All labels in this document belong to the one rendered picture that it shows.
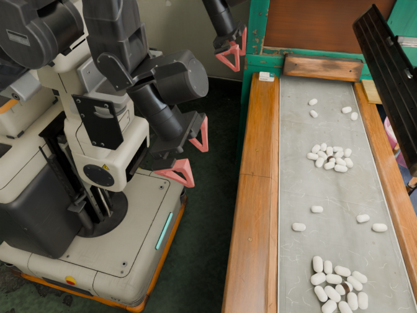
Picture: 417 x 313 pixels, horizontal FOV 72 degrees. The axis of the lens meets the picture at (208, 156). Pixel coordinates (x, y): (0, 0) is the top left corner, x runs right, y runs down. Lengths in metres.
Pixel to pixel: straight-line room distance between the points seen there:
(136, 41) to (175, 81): 0.08
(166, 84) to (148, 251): 0.95
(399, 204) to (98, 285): 1.07
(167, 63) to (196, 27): 1.95
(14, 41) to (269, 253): 0.64
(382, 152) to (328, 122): 0.21
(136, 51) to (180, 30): 1.97
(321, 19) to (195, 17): 1.27
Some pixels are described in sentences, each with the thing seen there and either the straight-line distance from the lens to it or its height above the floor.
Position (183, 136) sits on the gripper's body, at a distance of 0.49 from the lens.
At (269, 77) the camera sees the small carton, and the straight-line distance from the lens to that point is 1.26.
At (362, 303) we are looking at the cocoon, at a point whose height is 0.76.
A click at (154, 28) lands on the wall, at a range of 2.51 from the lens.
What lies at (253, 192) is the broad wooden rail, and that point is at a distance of 0.83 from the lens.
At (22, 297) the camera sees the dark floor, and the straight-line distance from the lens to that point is 1.72.
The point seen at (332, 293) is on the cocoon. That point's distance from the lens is 0.75.
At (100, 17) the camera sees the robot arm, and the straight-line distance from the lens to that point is 0.43.
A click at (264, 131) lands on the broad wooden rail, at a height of 0.76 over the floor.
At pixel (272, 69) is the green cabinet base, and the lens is 1.32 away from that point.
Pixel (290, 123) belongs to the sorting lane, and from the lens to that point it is 1.10.
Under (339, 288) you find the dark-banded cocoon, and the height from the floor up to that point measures 0.76.
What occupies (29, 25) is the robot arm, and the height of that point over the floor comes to 1.26.
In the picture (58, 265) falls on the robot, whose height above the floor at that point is 0.28.
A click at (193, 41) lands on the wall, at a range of 2.43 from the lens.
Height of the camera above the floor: 1.43
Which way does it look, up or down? 47 degrees down
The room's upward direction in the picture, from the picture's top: straight up
